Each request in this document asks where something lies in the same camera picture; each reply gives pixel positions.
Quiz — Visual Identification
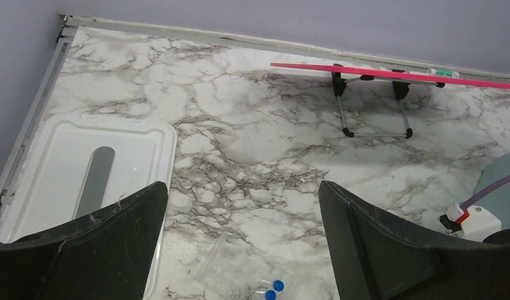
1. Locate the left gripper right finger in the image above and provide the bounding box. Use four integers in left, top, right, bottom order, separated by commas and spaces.
319, 181, 510, 299

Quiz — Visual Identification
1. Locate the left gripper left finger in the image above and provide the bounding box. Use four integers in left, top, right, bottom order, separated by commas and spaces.
0, 181, 168, 299

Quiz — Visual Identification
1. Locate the white plastic lid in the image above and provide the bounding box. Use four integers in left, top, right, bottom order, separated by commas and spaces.
0, 114, 178, 300

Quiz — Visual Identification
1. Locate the blue-capped test tube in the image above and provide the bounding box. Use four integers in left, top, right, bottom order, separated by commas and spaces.
272, 279, 285, 292
264, 289, 278, 300

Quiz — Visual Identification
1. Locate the teal plastic bin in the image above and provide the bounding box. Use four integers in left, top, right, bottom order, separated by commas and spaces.
475, 152, 510, 229

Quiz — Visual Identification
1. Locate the small green-white tube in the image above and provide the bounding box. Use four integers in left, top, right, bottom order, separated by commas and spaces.
426, 69, 460, 78

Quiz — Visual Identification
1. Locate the red rod on stand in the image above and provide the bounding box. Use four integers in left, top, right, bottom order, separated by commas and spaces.
270, 62, 510, 89

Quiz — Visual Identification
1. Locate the black wire stand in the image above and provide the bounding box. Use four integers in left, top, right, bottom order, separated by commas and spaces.
331, 72, 445, 139

